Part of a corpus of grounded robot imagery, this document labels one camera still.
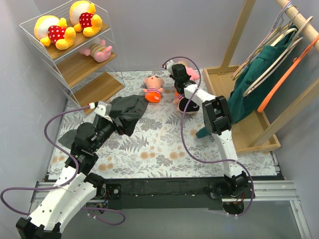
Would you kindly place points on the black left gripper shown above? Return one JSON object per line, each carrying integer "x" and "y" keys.
{"x": 114, "y": 123}

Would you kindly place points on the pink frog plush striped shirt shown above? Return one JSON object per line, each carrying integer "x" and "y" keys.
{"x": 96, "y": 48}

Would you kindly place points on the pink pig plush striped hat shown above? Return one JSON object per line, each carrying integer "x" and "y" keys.
{"x": 191, "y": 72}

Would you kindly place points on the yellow bear plush polka shirt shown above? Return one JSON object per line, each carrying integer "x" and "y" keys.
{"x": 84, "y": 19}

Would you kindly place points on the orange bear plush polka shirt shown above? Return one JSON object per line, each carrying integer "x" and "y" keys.
{"x": 50, "y": 29}

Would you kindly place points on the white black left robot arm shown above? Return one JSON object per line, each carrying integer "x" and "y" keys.
{"x": 76, "y": 184}

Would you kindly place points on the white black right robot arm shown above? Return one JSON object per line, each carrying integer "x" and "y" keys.
{"x": 217, "y": 121}

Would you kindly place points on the dark grey cloth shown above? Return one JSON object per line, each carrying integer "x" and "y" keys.
{"x": 133, "y": 104}

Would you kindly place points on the floral table mat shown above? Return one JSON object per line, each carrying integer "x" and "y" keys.
{"x": 155, "y": 148}

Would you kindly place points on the peach doll plush striped shirt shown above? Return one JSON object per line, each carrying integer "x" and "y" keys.
{"x": 154, "y": 88}

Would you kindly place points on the small orange striped plush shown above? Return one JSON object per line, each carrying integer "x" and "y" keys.
{"x": 182, "y": 104}

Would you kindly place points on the wooden clothes rack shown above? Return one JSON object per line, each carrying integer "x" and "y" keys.
{"x": 256, "y": 133}

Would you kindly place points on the dark green garment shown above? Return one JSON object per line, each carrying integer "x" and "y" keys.
{"x": 241, "y": 106}

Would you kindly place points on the orange plastic hanger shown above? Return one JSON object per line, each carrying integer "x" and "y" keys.
{"x": 296, "y": 61}

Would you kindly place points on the beige wooden hanger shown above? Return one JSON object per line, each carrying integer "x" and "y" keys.
{"x": 295, "y": 40}

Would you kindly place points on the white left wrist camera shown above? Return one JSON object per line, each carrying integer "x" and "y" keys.
{"x": 101, "y": 109}

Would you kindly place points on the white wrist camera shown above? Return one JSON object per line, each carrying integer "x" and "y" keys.
{"x": 168, "y": 66}
{"x": 101, "y": 109}

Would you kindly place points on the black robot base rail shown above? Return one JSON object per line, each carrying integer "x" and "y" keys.
{"x": 204, "y": 192}

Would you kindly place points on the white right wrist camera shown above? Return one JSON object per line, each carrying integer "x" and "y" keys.
{"x": 168, "y": 66}

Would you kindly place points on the white wire wooden shelf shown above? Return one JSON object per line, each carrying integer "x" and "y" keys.
{"x": 80, "y": 77}

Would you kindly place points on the pink wire hanger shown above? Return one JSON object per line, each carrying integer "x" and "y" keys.
{"x": 275, "y": 31}

